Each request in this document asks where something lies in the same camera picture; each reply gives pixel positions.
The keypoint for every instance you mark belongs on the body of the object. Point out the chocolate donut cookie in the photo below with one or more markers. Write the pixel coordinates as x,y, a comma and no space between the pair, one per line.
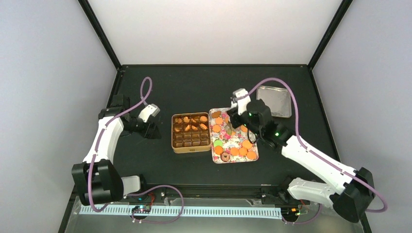
225,157

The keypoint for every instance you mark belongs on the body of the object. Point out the green macaron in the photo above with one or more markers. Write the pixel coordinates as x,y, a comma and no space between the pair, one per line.
218,143

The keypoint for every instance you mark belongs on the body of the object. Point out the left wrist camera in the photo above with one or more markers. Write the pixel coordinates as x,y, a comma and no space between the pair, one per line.
150,110

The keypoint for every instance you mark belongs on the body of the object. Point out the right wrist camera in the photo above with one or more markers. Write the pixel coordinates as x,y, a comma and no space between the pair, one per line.
240,99

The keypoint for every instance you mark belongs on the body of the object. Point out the white slotted cable duct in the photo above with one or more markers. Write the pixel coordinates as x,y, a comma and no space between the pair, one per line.
187,211

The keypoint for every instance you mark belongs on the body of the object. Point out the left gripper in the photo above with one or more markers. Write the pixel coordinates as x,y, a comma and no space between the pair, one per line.
146,131

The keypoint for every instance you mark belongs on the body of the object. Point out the white and metal tongs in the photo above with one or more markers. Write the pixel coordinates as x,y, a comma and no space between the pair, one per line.
228,128

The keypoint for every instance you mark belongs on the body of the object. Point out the silver tin lid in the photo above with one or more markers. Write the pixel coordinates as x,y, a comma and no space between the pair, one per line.
277,99

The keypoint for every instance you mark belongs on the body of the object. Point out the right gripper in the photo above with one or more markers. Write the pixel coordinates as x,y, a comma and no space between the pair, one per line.
231,112

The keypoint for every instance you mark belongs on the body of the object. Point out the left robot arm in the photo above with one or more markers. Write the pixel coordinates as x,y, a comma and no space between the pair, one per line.
96,179

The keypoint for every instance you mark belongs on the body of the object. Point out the floral serving tray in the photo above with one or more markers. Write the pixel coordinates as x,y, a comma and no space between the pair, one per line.
238,145

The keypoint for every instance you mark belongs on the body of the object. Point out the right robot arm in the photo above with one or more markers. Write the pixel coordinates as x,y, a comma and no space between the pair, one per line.
344,189

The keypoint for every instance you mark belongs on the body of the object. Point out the gold cookie tin with tray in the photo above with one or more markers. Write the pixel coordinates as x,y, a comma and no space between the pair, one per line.
190,133

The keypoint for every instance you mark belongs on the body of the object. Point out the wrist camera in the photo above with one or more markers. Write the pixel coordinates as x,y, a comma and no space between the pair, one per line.
240,99
150,110

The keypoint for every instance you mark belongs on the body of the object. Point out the brown bear cookie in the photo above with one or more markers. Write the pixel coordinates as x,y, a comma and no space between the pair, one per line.
216,114

